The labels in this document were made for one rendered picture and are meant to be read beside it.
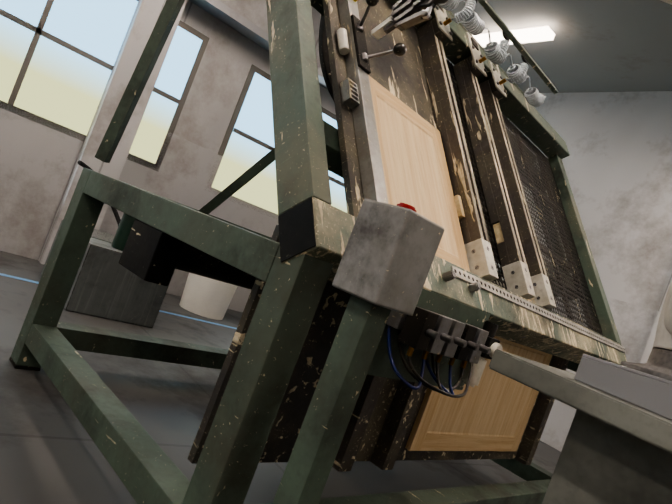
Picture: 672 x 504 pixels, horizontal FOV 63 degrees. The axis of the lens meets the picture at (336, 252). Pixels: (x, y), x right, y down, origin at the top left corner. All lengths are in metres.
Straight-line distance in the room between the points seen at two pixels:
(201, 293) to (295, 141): 3.30
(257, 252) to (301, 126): 0.30
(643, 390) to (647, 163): 4.27
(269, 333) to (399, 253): 0.34
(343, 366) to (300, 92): 0.65
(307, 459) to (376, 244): 0.41
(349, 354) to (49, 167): 3.79
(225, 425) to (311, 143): 0.63
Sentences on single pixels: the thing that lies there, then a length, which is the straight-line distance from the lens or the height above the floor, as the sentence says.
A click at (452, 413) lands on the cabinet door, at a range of 2.24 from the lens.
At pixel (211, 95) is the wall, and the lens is 4.95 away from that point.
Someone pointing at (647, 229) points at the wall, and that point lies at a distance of 5.03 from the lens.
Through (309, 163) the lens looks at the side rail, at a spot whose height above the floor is 0.97.
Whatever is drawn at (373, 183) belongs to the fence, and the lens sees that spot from 1.39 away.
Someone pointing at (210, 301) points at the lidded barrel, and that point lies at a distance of 4.47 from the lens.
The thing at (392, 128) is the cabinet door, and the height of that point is 1.23.
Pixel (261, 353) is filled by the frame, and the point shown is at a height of 0.57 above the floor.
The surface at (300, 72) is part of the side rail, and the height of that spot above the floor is 1.18.
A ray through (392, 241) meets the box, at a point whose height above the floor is 0.87.
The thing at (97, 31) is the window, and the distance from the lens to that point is 4.67.
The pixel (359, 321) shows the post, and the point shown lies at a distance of 1.01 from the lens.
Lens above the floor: 0.80
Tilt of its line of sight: 1 degrees up
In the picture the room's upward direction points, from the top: 21 degrees clockwise
